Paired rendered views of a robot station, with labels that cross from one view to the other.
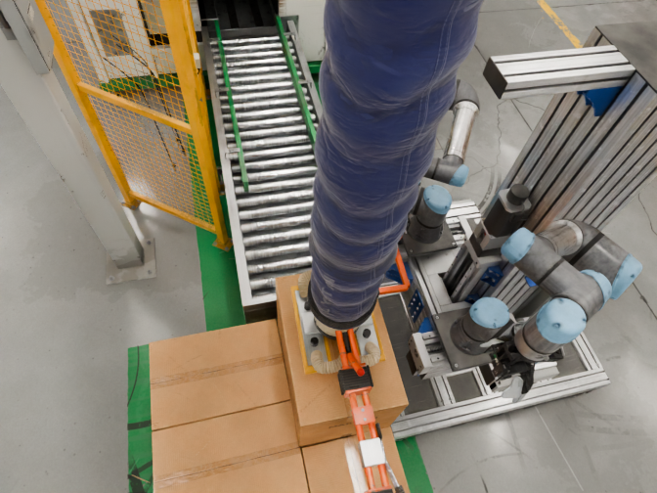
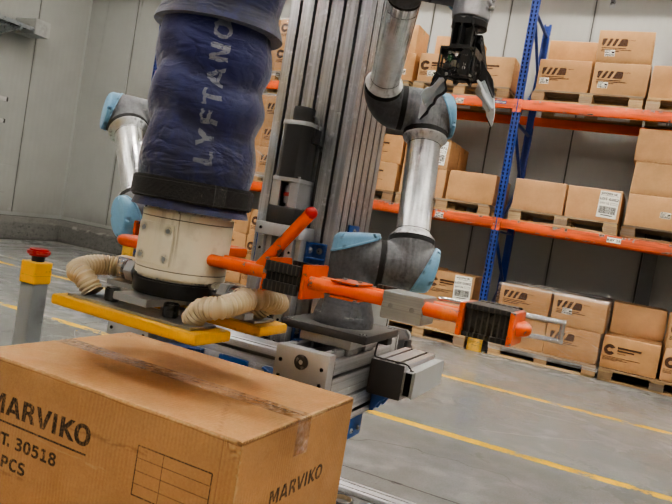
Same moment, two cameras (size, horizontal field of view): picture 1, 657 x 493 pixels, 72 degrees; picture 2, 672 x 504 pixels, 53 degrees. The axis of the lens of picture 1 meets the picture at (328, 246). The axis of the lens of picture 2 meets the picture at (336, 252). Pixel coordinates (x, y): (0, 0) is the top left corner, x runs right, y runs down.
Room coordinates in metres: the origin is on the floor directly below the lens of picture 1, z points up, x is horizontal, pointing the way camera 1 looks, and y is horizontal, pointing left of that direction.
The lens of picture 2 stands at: (-0.42, 0.67, 1.29)
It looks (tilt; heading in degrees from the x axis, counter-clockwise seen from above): 3 degrees down; 314
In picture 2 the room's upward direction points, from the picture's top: 10 degrees clockwise
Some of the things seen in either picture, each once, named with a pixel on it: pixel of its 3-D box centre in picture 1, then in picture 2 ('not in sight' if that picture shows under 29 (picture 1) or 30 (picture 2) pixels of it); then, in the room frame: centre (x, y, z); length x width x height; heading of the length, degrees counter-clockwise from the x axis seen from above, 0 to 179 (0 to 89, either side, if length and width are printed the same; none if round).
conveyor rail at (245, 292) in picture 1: (222, 146); not in sight; (2.02, 0.74, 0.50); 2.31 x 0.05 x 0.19; 19
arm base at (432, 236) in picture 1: (427, 222); not in sight; (1.17, -0.40, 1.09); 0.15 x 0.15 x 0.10
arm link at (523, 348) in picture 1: (536, 342); (473, 12); (0.39, -0.45, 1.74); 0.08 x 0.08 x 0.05
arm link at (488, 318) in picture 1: (487, 319); (356, 257); (0.70, -0.57, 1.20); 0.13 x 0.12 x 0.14; 46
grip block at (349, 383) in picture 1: (355, 380); (294, 277); (0.44, -0.14, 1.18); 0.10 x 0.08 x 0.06; 107
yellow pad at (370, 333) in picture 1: (362, 317); (205, 304); (0.71, -0.15, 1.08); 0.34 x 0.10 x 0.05; 17
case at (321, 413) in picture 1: (333, 354); (157, 473); (0.67, -0.08, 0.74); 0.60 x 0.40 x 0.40; 18
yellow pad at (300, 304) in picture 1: (311, 325); (139, 308); (0.65, 0.03, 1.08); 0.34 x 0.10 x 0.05; 17
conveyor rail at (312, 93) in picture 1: (323, 134); not in sight; (2.24, 0.13, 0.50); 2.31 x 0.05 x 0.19; 19
